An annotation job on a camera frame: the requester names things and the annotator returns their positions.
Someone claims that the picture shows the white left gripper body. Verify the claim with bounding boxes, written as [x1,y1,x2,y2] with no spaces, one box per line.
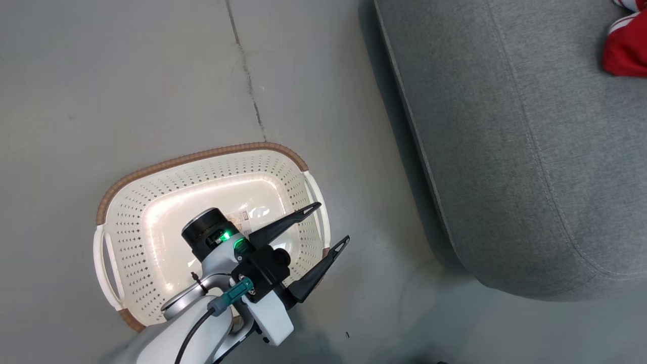
[242,287,297,347]

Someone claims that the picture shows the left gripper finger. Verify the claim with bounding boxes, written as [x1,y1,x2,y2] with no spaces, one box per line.
[248,202,322,249]
[287,236,350,303]

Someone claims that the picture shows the red and white clothing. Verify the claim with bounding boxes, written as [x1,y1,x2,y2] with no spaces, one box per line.
[602,0,647,78]

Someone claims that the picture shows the white perforated laundry basket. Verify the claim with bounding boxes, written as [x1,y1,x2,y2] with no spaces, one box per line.
[93,142,332,333]

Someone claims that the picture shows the grey fabric sofa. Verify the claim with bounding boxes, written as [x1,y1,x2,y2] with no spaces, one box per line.
[373,0,647,302]

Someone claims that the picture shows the black left camera cable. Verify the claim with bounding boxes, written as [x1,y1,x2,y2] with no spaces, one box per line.
[174,277,254,364]

